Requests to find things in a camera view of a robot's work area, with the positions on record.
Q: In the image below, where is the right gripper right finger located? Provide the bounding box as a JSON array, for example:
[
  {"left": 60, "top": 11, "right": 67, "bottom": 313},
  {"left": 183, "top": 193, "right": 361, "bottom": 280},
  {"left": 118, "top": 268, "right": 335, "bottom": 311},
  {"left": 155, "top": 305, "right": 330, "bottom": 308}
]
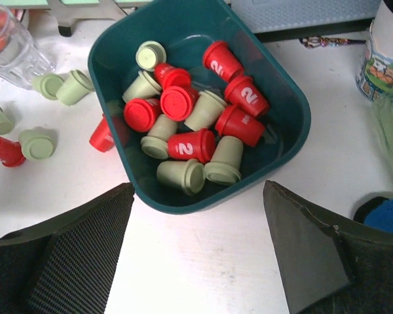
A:
[{"left": 263, "top": 181, "right": 393, "bottom": 313}]

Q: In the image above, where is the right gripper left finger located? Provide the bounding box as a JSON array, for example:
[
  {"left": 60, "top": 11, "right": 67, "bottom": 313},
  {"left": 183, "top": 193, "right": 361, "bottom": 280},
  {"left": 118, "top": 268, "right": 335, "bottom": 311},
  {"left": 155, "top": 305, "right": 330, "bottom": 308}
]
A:
[{"left": 0, "top": 183, "right": 135, "bottom": 313}]

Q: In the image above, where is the green capsule cluster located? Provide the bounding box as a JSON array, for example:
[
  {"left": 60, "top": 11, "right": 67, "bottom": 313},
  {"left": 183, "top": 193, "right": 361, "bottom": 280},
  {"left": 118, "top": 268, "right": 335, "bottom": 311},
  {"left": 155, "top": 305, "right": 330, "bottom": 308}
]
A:
[{"left": 204, "top": 135, "right": 244, "bottom": 186}]

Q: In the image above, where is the green capsule bottom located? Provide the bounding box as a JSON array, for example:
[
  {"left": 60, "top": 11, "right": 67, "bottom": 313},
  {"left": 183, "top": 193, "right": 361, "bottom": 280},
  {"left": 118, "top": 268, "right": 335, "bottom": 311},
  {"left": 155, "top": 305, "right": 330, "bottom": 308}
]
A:
[{"left": 122, "top": 70, "right": 162, "bottom": 103}]

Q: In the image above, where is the green capsule cluster lid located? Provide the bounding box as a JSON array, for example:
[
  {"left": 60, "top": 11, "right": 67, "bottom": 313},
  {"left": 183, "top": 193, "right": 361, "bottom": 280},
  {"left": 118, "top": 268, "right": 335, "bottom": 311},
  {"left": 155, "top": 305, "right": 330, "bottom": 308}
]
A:
[{"left": 184, "top": 90, "right": 227, "bottom": 131}]

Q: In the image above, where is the red capsule bottom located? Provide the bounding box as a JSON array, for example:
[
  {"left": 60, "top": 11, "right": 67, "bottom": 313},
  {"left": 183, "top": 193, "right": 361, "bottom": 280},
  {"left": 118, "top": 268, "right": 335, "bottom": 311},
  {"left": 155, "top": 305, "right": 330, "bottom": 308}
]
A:
[{"left": 154, "top": 63, "right": 191, "bottom": 90}]

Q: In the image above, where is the red capsule number two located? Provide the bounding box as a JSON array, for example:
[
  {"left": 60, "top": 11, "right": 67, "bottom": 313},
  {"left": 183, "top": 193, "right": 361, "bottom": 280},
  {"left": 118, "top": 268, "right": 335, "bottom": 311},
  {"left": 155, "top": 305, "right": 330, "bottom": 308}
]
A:
[{"left": 202, "top": 41, "right": 244, "bottom": 82}]

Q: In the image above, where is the clear glass tumbler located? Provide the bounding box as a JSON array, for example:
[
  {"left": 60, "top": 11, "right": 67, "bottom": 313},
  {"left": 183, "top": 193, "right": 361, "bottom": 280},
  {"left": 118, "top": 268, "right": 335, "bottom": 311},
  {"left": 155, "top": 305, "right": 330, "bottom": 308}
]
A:
[{"left": 0, "top": 5, "right": 56, "bottom": 90}]

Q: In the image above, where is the metal cutting board stand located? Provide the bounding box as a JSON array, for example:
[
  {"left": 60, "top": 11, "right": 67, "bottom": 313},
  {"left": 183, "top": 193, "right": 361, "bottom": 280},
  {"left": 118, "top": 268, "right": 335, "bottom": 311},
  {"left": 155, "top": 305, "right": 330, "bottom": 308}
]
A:
[{"left": 47, "top": 0, "right": 128, "bottom": 37}]

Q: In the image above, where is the grey induction cooker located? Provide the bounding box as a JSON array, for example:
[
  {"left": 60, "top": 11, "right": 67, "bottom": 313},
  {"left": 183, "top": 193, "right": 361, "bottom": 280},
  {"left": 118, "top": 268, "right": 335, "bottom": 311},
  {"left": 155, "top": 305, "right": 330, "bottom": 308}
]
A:
[{"left": 231, "top": 0, "right": 380, "bottom": 33}]

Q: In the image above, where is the green cutting board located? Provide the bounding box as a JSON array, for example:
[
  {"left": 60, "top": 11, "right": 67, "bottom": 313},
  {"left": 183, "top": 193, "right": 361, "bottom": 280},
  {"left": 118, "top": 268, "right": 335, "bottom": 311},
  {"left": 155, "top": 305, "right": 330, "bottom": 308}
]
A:
[{"left": 0, "top": 0, "right": 149, "bottom": 8}]

